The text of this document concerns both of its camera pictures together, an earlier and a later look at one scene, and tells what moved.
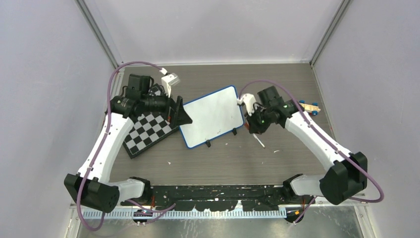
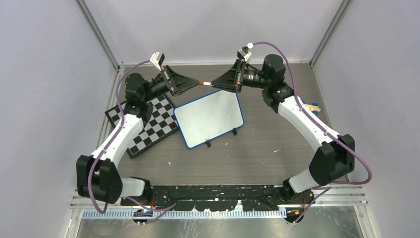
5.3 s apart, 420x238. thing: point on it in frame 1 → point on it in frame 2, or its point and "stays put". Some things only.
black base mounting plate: (222, 197) stays put
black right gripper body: (259, 119) → (255, 78)
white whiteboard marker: (255, 136) → (205, 83)
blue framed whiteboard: (212, 115) stays put
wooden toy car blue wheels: (311, 108) stays put
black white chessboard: (148, 130) stays put
